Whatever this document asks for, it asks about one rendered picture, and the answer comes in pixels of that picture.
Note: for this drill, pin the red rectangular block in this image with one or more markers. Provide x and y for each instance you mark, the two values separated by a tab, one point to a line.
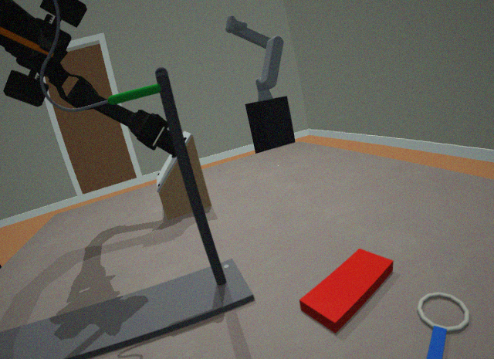
339	296

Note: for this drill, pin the orange handle with grey loop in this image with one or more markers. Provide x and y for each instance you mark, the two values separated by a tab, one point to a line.
21	40

